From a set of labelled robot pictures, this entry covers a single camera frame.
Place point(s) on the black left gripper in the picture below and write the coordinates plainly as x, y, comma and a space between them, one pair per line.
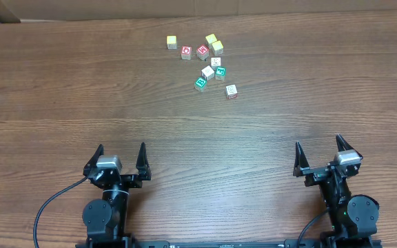
116, 177

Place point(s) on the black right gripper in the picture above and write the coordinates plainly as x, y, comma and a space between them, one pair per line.
324, 171

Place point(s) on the blue L wooden block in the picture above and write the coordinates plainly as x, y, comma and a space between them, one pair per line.
231, 91

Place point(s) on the green B wooden block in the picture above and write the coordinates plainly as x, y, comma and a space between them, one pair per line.
200, 84

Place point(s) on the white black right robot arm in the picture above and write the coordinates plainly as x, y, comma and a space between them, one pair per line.
353, 218

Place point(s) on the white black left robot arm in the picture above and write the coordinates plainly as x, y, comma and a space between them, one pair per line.
105, 218

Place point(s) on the green letter wooden block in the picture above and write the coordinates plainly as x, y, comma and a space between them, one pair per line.
220, 73

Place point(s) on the red O wooden block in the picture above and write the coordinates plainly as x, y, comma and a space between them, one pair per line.
186, 52

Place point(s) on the white wooden block tilted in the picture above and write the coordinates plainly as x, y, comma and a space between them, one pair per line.
207, 73

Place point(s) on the yellow wooden block far left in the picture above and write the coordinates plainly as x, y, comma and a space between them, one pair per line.
171, 42

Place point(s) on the yellow wooden block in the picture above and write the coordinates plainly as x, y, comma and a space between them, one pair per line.
210, 39
171, 42
217, 47

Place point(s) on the white picture wooden block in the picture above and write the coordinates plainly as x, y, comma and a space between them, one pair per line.
215, 62

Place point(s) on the red M wooden block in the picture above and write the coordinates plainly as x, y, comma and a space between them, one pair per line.
202, 52

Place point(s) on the yellow wooden block right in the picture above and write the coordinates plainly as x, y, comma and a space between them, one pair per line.
217, 47

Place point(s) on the yellow wooden block top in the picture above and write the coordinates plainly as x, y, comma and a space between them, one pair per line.
210, 39

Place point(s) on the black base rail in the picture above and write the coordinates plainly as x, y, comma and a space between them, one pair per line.
226, 244

